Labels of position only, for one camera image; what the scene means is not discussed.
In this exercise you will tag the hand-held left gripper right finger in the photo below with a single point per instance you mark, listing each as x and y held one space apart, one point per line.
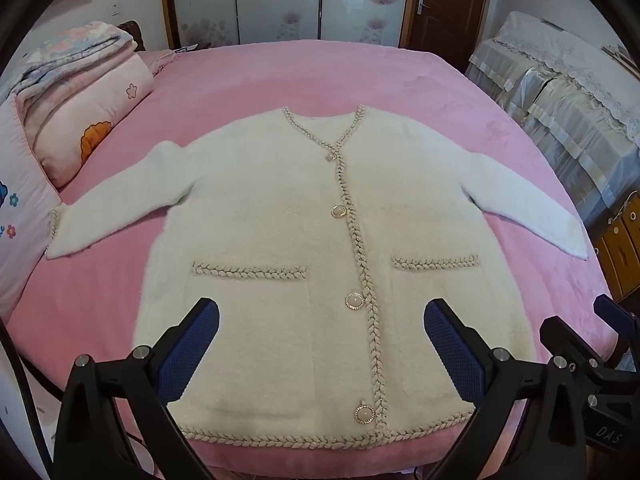
452 355

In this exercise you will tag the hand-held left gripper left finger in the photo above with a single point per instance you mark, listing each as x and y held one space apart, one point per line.
192 345

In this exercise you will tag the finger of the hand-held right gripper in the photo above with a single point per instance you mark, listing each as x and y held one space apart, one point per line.
607 306
567 334

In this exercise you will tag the white fluffy cardigan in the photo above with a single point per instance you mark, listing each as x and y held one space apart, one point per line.
280 240

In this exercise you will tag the wooden cabinet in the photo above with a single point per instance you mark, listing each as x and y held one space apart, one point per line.
617 250

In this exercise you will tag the lace-covered furniture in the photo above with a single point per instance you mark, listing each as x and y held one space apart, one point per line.
565 110

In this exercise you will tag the pink pillow with flower print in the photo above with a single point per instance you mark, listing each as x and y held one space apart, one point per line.
115 110

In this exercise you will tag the pink bed blanket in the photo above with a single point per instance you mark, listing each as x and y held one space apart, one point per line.
425 85

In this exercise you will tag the pink ruffled pillow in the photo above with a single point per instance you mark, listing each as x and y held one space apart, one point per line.
160 60

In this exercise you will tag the small bedside item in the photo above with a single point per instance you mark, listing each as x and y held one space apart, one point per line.
186 49

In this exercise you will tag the folded floral quilt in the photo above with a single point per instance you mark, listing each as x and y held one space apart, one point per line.
65 55

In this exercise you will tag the dark wooden headboard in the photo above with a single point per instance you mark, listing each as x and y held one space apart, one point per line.
131 30

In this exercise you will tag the brown wooden door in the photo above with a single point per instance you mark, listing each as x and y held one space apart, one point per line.
450 5

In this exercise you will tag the wardrobe with floral sliding doors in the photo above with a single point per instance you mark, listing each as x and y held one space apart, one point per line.
280 0

